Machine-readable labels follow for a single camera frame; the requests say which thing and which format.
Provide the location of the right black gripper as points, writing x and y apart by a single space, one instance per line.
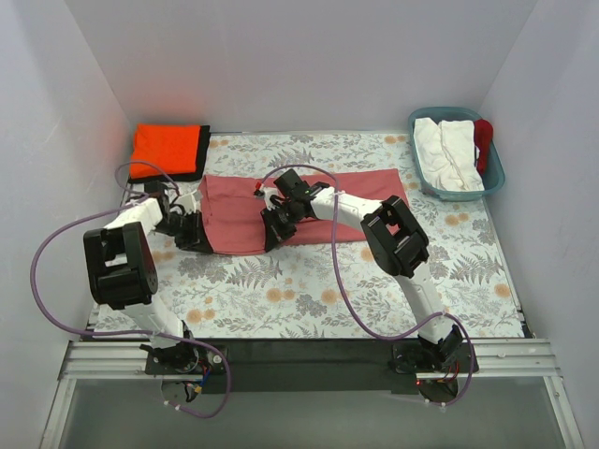
278 221

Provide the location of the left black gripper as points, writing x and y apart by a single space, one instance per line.
188 228

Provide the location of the pink t shirt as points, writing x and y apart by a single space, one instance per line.
231 214

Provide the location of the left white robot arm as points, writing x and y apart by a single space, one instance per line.
123 276

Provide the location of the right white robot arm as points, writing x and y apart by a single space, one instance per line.
397 242

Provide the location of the white t shirt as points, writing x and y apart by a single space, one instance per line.
457 140
434 164

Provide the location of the red t shirt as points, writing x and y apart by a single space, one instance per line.
483 134

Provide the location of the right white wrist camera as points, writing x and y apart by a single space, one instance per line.
266 193

